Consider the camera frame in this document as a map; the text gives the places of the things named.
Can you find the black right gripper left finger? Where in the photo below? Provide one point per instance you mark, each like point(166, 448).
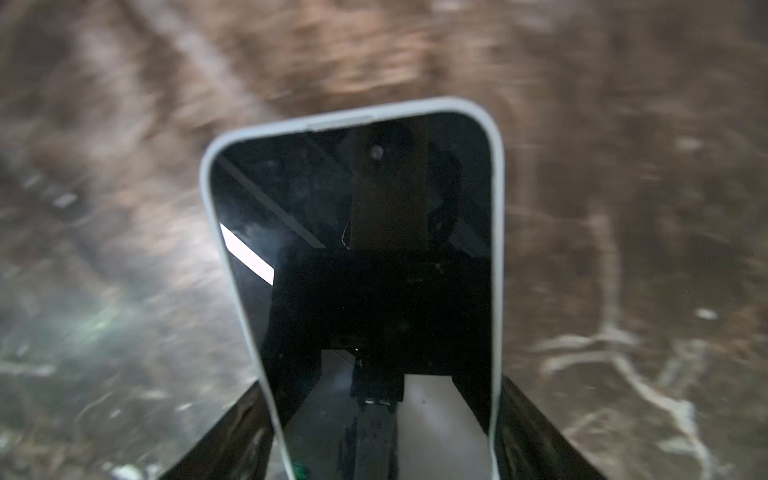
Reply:
point(237, 447)

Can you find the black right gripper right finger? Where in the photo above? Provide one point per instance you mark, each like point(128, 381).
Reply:
point(529, 447)

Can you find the light blue case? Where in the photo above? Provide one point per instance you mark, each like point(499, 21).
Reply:
point(207, 180)

